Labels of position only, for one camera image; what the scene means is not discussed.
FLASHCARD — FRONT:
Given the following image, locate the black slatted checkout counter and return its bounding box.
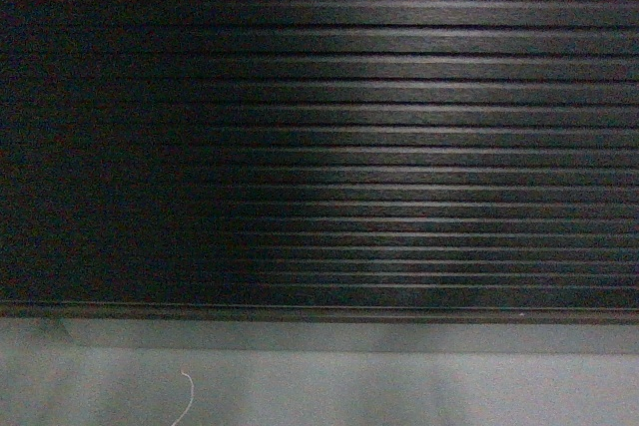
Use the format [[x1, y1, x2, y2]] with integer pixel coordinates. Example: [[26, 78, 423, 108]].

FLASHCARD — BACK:
[[1, 0, 638, 354]]

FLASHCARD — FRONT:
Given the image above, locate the white thread on floor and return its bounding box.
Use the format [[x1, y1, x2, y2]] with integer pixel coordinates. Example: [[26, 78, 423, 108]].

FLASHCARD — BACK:
[[171, 370, 196, 426]]

